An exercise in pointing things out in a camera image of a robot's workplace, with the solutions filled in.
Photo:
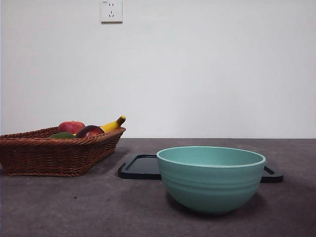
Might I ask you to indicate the white wall socket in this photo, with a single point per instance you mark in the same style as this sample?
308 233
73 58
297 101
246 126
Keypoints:
111 12

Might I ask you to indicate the light red apple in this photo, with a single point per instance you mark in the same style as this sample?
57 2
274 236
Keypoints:
70 126

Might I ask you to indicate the dark rectangular tray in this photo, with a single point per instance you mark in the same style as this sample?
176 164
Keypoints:
140 168

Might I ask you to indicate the green avocado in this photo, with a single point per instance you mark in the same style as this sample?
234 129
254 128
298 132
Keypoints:
61 135

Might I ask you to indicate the teal ribbed bowl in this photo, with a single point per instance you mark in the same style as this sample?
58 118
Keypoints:
209 187

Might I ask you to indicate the yellow banana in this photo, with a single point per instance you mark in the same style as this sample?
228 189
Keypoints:
112 126

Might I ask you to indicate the dark red plum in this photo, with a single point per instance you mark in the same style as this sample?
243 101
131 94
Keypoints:
90 131

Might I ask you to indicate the brown wicker basket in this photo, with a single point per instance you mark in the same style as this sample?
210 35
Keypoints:
49 155

